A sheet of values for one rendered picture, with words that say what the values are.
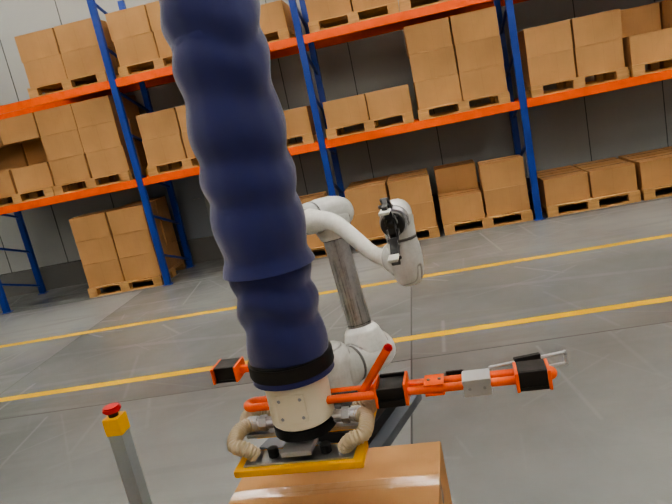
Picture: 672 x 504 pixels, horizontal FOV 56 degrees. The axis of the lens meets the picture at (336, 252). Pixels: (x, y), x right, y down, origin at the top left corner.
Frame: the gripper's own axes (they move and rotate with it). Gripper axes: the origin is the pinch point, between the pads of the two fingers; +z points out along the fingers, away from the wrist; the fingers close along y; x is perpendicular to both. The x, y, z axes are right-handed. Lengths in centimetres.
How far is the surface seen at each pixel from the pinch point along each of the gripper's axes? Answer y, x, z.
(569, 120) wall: 46, -203, -838
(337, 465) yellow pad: 47, 19, 37
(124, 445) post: 69, 118, -28
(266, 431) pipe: 43, 40, 22
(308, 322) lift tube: 12.3, 20.4, 27.0
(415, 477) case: 63, 3, 19
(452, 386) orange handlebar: 34.6, -11.7, 25.6
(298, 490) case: 63, 36, 20
